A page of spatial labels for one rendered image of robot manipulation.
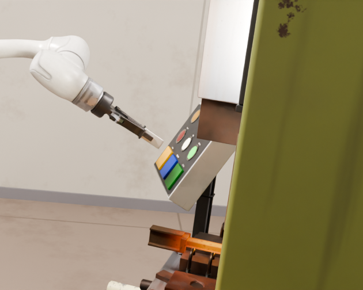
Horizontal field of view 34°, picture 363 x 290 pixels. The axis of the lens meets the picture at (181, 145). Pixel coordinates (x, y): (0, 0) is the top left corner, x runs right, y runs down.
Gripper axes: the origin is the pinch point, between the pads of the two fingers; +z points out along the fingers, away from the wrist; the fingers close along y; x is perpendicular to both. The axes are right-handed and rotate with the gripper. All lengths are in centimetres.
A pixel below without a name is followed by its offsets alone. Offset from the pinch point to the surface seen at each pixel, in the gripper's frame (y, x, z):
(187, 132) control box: -16.9, 6.1, 13.2
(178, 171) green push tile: 2.4, -3.4, 12.5
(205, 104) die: 54, 20, -10
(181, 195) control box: 7.0, -8.3, 16.0
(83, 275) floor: -125, -102, 48
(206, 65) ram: 58, 26, -16
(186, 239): 47.9, -8.0, 8.3
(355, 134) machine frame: 103, 30, -6
